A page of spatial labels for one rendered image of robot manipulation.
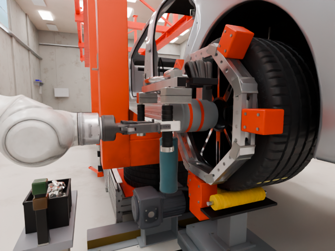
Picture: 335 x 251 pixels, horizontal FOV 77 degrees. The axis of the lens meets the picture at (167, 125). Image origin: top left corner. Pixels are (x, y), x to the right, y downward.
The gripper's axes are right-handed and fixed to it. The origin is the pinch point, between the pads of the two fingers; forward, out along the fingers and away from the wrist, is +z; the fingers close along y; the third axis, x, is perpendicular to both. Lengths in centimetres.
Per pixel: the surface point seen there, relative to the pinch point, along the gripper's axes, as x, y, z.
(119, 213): -65, -70, -6
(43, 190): -19.8, -10.2, -37.2
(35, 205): -24.2, -10.2, -39.6
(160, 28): 248, -608, 215
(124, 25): 50, -60, -2
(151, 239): -74, -51, 10
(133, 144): -18, -60, 2
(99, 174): -74, -182, -12
